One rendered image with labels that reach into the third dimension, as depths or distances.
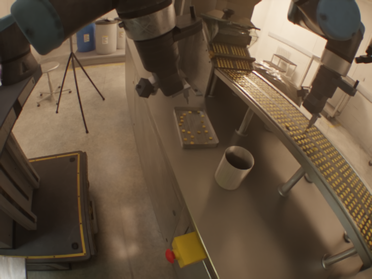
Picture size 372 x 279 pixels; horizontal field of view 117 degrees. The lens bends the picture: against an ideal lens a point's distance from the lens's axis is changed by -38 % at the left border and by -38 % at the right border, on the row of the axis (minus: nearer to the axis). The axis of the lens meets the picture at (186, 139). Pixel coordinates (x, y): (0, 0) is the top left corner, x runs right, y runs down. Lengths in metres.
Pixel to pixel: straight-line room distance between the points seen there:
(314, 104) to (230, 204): 0.36
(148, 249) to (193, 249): 0.80
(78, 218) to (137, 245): 0.43
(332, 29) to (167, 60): 0.29
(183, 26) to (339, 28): 0.27
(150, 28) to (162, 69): 0.09
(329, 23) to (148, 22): 0.28
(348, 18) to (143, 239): 1.32
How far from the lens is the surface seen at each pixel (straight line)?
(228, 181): 0.47
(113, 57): 3.46
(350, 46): 0.53
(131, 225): 1.27
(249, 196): 0.52
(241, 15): 0.89
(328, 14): 0.34
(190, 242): 0.45
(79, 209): 1.02
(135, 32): 0.30
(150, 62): 0.33
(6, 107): 0.66
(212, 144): 0.58
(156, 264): 1.21
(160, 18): 0.29
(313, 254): 0.58
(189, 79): 0.96
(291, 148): 0.50
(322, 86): 0.54
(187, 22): 0.35
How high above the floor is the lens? 1.20
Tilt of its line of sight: 43 degrees down
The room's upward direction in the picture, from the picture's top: 12 degrees clockwise
